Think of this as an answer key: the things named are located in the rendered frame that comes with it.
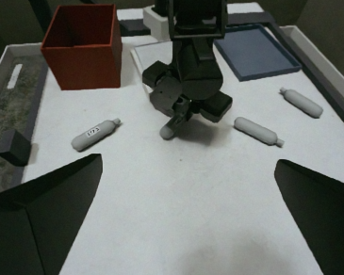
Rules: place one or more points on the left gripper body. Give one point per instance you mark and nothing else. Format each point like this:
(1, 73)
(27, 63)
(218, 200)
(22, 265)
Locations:
(212, 108)

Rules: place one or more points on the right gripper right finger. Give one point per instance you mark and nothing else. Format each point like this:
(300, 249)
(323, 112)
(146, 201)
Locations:
(316, 203)

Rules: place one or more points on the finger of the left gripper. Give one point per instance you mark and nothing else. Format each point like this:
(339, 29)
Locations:
(192, 109)

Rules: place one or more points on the red-brown open box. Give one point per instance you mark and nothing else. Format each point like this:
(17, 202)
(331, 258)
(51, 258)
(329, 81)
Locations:
(91, 66)

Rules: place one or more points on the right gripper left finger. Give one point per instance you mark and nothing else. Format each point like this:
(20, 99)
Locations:
(41, 218)

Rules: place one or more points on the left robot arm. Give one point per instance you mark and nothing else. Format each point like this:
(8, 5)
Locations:
(200, 76)

